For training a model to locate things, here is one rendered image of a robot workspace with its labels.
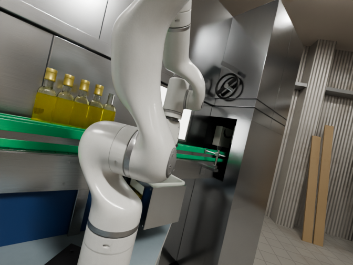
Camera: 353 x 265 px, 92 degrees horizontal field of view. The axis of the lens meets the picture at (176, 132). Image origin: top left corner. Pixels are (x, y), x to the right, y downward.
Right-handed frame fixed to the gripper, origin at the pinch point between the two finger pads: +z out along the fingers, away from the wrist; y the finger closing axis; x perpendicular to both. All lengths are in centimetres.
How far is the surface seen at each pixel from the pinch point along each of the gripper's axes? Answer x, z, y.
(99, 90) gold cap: -25.4, -20.7, 21.6
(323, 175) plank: 13, 5, -334
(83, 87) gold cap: -25.7, -20.1, 27.9
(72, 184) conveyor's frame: -11.6, 15.3, 27.3
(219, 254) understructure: -4, 68, -75
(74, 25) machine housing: -42, -48, 34
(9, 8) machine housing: -40, -41, 54
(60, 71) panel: -39, -25, 35
